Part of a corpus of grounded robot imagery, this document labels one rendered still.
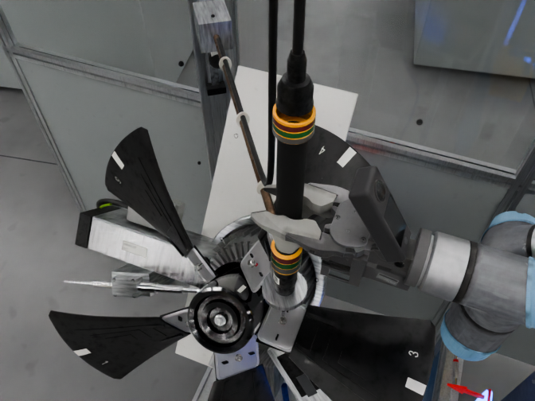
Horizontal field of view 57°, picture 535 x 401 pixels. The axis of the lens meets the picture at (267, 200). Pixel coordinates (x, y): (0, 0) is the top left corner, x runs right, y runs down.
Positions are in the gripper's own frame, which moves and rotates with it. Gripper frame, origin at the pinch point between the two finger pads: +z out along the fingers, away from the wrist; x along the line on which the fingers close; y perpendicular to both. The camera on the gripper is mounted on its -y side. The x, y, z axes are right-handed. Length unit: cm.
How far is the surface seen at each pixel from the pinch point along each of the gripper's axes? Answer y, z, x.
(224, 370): 40.1, 4.4, -9.1
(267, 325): 32.2, -0.9, -1.6
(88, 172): 111, 110, 70
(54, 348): 152, 98, 8
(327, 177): 12.0, -3.9, 17.3
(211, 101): 38, 38, 56
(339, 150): 9.3, -4.4, 21.1
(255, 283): 26.1, 2.9, 2.0
